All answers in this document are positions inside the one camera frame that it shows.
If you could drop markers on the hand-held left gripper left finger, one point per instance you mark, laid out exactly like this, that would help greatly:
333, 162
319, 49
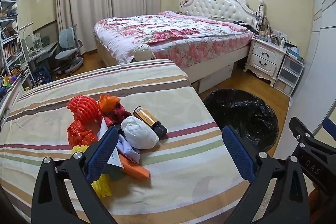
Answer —
102, 153

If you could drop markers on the pale purple wrapper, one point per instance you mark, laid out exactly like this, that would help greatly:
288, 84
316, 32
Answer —
127, 148

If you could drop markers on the white paper towel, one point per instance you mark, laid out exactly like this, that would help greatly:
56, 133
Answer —
139, 133

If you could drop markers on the white printed paper slip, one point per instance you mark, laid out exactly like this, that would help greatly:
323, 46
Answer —
115, 161

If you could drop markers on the white bookshelf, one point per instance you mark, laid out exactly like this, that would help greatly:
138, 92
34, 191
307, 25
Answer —
10, 50

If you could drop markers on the grey-blue desk chair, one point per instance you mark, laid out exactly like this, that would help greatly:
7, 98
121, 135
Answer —
67, 50

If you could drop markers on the cluster of small toiletries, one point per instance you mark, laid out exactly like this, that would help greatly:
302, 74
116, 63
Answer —
270, 36

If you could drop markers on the yellow foam fruit net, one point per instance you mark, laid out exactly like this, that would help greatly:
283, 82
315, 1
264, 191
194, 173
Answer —
101, 187

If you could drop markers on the white wardrobe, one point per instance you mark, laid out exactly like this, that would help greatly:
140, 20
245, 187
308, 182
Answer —
315, 56

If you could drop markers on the orange plastic bag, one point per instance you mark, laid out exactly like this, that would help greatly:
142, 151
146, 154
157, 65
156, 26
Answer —
109, 102

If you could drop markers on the blue crate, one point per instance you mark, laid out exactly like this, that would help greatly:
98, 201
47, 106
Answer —
43, 75

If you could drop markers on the white tufted bed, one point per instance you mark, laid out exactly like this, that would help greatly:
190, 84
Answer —
218, 3

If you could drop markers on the trash bin with black bag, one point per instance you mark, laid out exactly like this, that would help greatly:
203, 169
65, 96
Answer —
236, 108

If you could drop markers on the dark cloth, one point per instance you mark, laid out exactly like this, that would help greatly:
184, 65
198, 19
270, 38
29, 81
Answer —
241, 25

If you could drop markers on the glossy red mesh wrapper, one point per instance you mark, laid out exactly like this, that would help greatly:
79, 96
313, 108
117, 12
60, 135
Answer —
78, 134

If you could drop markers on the white nightstand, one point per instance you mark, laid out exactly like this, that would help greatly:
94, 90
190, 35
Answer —
265, 58

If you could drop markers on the dark red satin ribbon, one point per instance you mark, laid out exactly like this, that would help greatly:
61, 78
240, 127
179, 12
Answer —
118, 113

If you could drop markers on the white storage box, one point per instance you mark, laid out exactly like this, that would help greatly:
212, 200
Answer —
218, 77

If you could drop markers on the small white bottle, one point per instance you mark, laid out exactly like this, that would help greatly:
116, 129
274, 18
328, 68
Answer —
283, 41

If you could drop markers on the teal box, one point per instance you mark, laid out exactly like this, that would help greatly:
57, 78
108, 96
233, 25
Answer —
295, 52

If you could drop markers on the clear plastic drawer unit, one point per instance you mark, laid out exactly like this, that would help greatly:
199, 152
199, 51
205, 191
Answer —
288, 74

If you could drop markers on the brown bottle with yellow label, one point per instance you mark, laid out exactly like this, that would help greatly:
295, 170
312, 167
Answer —
147, 119

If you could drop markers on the white rounded bedpost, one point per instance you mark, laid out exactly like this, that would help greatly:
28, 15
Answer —
143, 52

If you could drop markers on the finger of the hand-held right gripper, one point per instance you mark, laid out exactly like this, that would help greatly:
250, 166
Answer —
299, 129
330, 127

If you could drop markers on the dark green wrapper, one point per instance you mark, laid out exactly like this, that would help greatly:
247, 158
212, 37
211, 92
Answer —
115, 175

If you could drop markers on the striped bedsheet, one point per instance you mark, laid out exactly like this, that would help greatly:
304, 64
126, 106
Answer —
131, 82

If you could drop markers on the white desk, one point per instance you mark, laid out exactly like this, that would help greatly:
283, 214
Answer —
44, 52

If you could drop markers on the orange wrapper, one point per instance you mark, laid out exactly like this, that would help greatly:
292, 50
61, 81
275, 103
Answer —
136, 170

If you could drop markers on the red foam fruit net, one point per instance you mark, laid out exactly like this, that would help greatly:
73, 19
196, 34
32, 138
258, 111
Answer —
82, 106

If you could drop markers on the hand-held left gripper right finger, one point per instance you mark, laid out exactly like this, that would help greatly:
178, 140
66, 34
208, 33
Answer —
237, 153

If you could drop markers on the pink floral blanket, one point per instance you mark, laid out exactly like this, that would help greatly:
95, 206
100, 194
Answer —
170, 32

